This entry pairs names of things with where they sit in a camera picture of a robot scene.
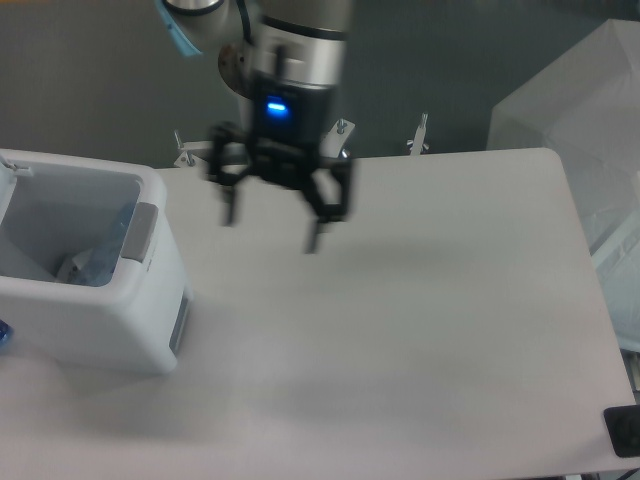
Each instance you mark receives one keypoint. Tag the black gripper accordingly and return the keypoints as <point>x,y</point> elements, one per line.
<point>287,135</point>

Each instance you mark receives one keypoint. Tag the crushed clear plastic bottle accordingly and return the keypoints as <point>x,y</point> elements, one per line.
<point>100,266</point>

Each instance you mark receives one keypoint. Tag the white paper plastic wrapper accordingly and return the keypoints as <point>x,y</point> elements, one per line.
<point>71,271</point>

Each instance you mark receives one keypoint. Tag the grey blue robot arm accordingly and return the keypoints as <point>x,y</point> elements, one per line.
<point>283,61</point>

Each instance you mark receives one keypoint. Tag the white trash can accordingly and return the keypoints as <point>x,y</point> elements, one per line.
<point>54,205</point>

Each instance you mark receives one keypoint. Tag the metal table clamp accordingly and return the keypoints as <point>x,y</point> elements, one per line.
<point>417,145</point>

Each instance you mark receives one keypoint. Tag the plastic covered white equipment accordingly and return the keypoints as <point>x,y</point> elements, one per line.
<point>585,107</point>

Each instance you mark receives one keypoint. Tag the blue object left edge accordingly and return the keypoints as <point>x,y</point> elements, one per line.
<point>6,334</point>

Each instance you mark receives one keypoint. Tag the black device table corner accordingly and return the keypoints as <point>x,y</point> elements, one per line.
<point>622,423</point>

